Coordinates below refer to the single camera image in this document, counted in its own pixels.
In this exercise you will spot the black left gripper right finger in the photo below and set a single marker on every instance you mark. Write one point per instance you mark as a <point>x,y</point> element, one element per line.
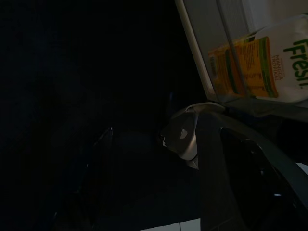
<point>214,180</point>

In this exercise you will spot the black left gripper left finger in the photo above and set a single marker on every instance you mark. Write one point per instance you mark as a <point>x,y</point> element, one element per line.
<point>96,187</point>

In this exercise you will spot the white lined fridge door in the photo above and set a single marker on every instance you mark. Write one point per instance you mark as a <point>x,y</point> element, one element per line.
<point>204,36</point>

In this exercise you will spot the silver robot left leg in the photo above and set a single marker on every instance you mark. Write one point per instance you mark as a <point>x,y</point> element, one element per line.
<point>180,137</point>

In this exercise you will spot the yellow white juice carton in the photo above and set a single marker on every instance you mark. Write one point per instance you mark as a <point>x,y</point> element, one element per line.
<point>284,72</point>

